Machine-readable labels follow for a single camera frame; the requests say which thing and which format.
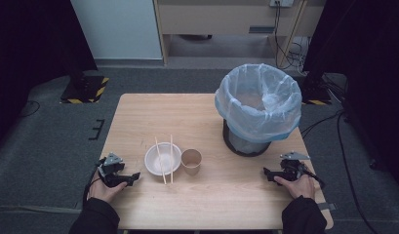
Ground striped black stand base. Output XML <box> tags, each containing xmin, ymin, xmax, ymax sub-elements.
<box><xmin>59</xmin><ymin>74</ymin><xmax>110</xmax><ymax>105</ymax></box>
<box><xmin>299</xmin><ymin>71</ymin><xmax>334</xmax><ymax>106</ymax></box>

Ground white paper bowl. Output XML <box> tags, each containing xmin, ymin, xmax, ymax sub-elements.
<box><xmin>143</xmin><ymin>141</ymin><xmax>182</xmax><ymax>177</ymax></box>

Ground brown paper cup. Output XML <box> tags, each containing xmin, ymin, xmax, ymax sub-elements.
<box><xmin>180</xmin><ymin>148</ymin><xmax>203</xmax><ymax>177</ymax></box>

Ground black mesh trash bin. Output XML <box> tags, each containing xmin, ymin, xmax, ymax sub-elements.
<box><xmin>221</xmin><ymin>118</ymin><xmax>272</xmax><ymax>158</ymax></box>

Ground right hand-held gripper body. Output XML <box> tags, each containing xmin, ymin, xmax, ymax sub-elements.
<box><xmin>277</xmin><ymin>151</ymin><xmax>312</xmax><ymax>182</ymax></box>

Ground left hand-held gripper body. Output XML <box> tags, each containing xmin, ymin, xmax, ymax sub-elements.
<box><xmin>97</xmin><ymin>151</ymin><xmax>130</xmax><ymax>188</ymax></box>

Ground person's left hand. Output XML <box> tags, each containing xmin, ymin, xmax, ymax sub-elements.
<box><xmin>87</xmin><ymin>170</ymin><xmax>129</xmax><ymax>205</ymax></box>

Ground left hand-held gripper black cable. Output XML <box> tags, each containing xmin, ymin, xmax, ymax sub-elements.
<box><xmin>82</xmin><ymin>158</ymin><xmax>106</xmax><ymax>209</ymax></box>

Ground person's right hand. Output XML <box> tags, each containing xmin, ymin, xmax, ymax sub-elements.
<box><xmin>273</xmin><ymin>174</ymin><xmax>317</xmax><ymax>201</ymax></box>

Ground black curtain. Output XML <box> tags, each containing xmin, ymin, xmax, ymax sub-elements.
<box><xmin>0</xmin><ymin>0</ymin><xmax>99</xmax><ymax>154</ymax></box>
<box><xmin>301</xmin><ymin>0</ymin><xmax>399</xmax><ymax>184</ymax></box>

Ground thin black floor cable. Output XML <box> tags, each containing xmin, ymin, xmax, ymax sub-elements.
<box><xmin>19</xmin><ymin>99</ymin><xmax>42</xmax><ymax>119</ymax></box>

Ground hand-held gripper black cable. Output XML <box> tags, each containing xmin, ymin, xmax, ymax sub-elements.
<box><xmin>302</xmin><ymin>168</ymin><xmax>326</xmax><ymax>190</ymax></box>
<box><xmin>82</xmin><ymin>158</ymin><xmax>106</xmax><ymax>209</ymax></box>

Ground white power socket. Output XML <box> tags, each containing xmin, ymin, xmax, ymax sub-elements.
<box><xmin>268</xmin><ymin>0</ymin><xmax>295</xmax><ymax>9</ymax></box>

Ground black hanging cables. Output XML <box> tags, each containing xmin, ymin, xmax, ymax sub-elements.
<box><xmin>273</xmin><ymin>2</ymin><xmax>307</xmax><ymax>71</ymax></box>

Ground grey tape strip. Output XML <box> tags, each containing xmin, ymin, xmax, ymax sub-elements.
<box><xmin>317</xmin><ymin>202</ymin><xmax>338</xmax><ymax>212</ymax></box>

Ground wooden chopstick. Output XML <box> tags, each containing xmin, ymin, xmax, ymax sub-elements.
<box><xmin>154</xmin><ymin>136</ymin><xmax>168</xmax><ymax>186</ymax></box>
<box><xmin>169</xmin><ymin>134</ymin><xmax>175</xmax><ymax>185</ymax></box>

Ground blue plastic bin bag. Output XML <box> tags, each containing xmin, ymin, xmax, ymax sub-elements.
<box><xmin>214</xmin><ymin>62</ymin><xmax>303</xmax><ymax>144</ymax></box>

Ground right hand-held gripper black cable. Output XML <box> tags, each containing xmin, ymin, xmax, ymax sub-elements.
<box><xmin>302</xmin><ymin>168</ymin><xmax>326</xmax><ymax>190</ymax></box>

